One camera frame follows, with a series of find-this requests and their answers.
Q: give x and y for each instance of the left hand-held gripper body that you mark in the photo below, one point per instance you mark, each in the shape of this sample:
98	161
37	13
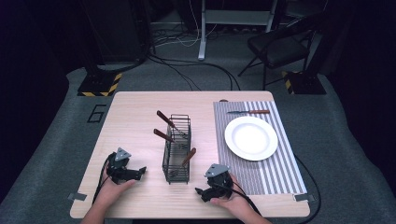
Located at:
117	166

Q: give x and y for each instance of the grey striped placemat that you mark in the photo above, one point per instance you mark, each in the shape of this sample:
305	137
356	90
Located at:
280	174

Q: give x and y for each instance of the grey tape piece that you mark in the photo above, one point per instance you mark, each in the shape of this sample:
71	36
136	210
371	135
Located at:
305	197
77	196

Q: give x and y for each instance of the white round plate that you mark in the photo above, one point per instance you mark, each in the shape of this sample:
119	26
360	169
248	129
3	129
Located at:
251	138

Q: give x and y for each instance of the black yellow striped stand base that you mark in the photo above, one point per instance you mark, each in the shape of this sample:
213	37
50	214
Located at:
306	83
99	85

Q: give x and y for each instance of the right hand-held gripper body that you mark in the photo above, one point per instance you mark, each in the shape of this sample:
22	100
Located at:
218	182

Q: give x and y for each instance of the person's left hand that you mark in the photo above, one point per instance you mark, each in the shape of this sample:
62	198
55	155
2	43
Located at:
112	193

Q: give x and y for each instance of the white metal stand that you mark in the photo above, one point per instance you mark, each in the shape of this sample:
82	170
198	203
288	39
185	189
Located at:
204	31

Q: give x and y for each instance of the person's right hand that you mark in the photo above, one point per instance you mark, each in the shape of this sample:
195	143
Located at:
234	203

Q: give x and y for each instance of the black folding chair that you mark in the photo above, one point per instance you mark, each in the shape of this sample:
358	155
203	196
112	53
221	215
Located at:
277	46

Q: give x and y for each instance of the small brown round object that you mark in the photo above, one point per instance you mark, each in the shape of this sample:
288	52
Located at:
223	100

